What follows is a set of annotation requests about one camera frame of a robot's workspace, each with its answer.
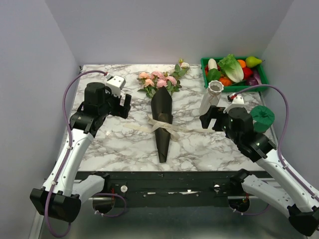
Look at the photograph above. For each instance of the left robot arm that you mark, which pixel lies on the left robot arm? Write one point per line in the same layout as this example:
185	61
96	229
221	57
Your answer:
59	197

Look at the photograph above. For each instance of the pink flower bouquet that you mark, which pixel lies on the pink flower bouquet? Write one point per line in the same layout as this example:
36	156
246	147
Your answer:
151	82

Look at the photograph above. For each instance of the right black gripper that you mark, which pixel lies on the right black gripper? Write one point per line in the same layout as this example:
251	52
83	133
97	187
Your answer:
206	118

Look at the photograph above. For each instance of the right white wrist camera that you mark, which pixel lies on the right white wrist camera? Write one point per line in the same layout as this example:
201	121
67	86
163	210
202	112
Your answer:
236	101

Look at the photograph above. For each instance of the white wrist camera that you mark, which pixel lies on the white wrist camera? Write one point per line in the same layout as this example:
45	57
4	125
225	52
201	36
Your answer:
236	101
114	85

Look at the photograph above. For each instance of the toy lettuce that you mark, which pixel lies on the toy lettuce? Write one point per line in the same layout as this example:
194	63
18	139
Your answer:
231	68

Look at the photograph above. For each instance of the toy pear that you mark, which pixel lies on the toy pear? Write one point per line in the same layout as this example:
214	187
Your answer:
252	61

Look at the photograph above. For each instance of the green plastic bin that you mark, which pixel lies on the green plastic bin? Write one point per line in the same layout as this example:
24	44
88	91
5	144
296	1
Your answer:
238	86

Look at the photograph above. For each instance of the white toy radish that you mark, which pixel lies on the white toy radish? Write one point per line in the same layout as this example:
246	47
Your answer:
212	64

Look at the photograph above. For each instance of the orange toy carrot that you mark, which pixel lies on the orange toy carrot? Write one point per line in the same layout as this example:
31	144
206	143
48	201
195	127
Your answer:
225	81

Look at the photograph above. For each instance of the jute twine on vase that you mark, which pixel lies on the jute twine on vase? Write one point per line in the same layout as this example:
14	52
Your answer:
211	100

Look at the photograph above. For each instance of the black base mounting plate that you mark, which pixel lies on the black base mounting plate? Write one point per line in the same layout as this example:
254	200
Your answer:
172	189

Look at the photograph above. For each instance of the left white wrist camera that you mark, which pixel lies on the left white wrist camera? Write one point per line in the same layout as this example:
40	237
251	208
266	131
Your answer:
114	85

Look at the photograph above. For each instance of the toy orange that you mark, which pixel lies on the toy orange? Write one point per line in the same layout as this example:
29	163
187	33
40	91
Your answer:
242	63

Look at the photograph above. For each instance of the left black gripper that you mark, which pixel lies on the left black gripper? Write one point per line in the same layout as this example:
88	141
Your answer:
120	110

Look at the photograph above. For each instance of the cream ribbon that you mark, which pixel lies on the cream ribbon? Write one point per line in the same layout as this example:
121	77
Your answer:
173	130

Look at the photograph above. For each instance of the green rolled cloth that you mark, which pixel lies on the green rolled cloth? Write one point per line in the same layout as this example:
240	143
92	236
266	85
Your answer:
263	118

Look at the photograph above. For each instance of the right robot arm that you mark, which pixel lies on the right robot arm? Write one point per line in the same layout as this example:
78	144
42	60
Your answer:
297	199

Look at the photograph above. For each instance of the white ribbed vase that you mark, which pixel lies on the white ribbed vase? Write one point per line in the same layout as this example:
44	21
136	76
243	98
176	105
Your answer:
214	88

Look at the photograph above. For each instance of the red toy pepper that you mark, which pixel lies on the red toy pepper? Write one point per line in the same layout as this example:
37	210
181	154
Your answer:
248	72

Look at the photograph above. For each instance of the black wrapping paper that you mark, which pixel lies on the black wrapping paper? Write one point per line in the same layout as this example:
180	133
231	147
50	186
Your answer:
161	106

